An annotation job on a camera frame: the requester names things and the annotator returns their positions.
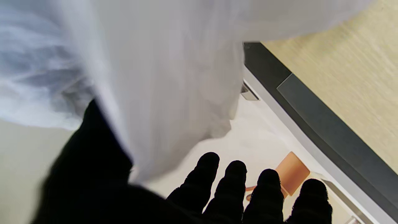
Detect white printed plastic garbage bag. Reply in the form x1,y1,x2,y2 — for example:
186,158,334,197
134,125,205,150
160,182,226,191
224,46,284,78
0,0,373,184

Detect terracotta pot with wooden utensils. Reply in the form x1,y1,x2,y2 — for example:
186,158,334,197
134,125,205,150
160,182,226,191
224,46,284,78
246,152,311,201

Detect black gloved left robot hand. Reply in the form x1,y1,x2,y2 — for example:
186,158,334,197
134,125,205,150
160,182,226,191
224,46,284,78
31,100,333,224

